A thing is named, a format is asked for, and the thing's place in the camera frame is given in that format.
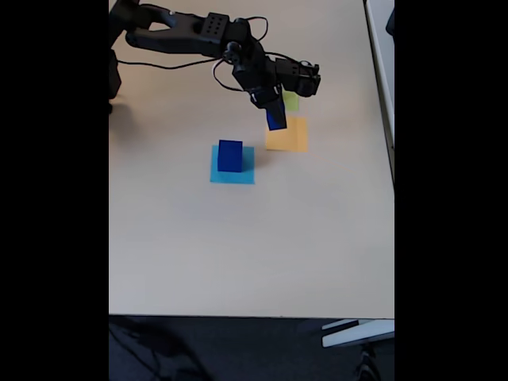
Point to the medium blue cube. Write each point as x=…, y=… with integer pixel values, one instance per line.
x=272, y=121

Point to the green paper square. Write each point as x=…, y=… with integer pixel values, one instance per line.
x=291, y=103

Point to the orange paper square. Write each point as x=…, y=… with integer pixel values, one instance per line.
x=293, y=139

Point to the light blue paper square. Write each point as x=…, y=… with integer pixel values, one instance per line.
x=248, y=176

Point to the large blue cube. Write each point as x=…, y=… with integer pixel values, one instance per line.
x=230, y=158

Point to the dark blue object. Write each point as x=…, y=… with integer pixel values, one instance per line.
x=391, y=24

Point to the white table foot bar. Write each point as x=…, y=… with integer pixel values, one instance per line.
x=357, y=335

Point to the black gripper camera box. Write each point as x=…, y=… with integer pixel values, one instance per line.
x=303, y=83

